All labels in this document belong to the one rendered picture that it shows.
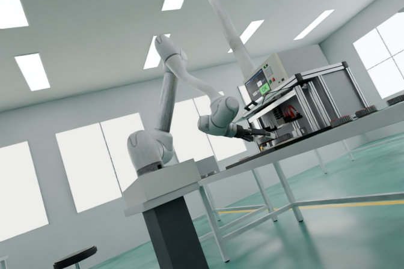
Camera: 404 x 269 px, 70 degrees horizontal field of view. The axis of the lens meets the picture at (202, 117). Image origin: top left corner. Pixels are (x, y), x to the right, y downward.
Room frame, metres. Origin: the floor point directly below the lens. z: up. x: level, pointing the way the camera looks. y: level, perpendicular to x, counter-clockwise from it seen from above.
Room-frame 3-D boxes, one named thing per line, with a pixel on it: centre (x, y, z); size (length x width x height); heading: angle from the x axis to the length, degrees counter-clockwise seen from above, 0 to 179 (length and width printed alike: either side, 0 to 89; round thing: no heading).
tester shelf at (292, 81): (2.04, -0.65, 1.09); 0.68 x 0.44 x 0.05; 25
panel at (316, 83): (2.01, -0.59, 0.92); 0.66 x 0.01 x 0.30; 25
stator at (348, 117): (1.54, -0.67, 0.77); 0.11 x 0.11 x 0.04
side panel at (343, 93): (1.78, -0.86, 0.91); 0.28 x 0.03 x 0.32; 115
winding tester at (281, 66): (2.03, -0.66, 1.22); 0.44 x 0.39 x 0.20; 25
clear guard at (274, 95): (1.77, -0.43, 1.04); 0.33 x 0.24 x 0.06; 115
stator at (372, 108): (1.61, -0.85, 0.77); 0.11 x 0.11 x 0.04
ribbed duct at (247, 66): (3.29, -0.69, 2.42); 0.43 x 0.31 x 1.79; 25
